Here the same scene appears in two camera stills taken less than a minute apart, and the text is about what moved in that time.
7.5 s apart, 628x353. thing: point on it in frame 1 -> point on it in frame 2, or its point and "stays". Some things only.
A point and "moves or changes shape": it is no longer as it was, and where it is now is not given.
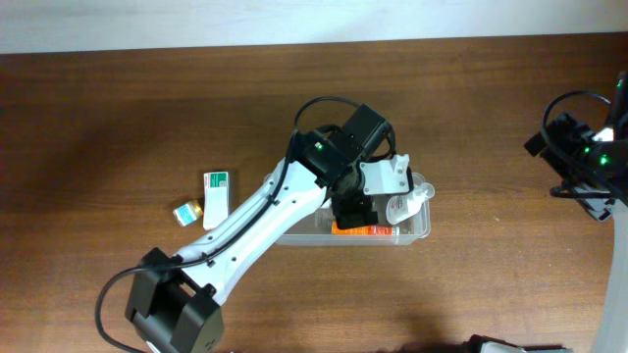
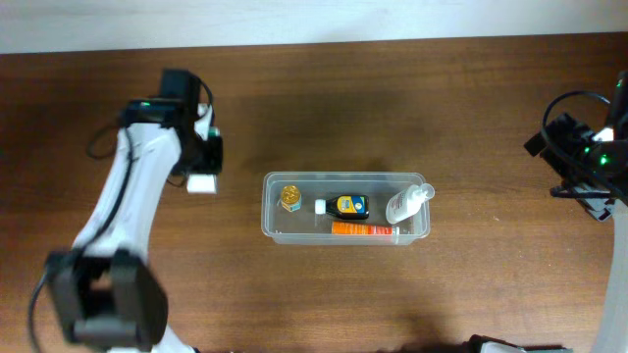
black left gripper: x=341 y=203 -> x=210 y=164
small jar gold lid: x=187 y=213 moves or changes shape
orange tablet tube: x=368 y=230 stays
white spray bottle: x=402 y=207 stays
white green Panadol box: x=217 y=198 -> x=201 y=183
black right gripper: x=555 y=153 stays
